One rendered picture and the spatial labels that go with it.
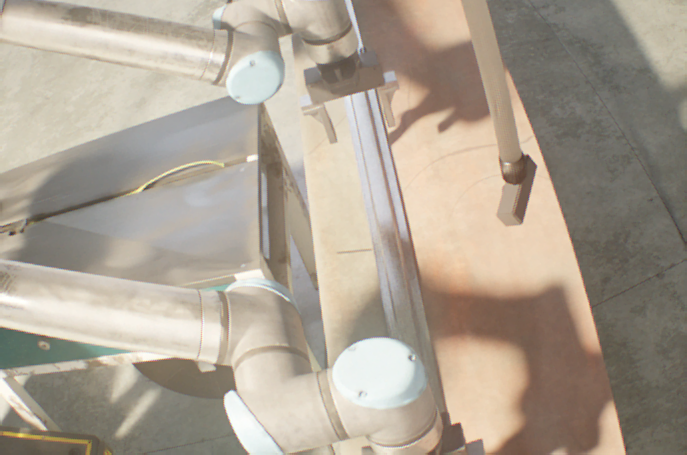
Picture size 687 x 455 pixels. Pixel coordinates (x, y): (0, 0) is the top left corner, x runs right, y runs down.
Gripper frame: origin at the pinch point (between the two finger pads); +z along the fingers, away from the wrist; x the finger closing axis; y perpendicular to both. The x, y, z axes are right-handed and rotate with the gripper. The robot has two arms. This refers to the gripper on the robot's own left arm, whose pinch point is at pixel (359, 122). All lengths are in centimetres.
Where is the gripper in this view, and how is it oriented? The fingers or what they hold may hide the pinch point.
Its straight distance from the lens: 180.9
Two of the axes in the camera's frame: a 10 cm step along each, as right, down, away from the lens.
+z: 2.6, 7.0, 6.7
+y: -1.1, -6.6, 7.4
